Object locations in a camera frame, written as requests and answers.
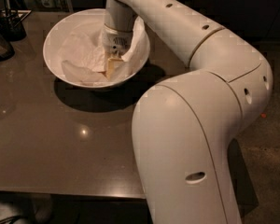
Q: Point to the white object under table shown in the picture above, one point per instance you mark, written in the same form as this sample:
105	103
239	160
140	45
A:
25	208

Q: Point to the white bowl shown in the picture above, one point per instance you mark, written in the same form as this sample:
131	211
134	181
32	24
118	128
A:
60	32

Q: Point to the black wire utensil basket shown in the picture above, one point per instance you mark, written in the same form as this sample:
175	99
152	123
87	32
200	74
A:
12	28

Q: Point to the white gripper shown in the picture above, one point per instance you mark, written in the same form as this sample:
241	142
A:
118	41

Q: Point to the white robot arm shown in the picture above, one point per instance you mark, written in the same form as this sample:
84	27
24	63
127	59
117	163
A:
182	126

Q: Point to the white paper liner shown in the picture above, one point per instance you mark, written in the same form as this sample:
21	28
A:
83	57

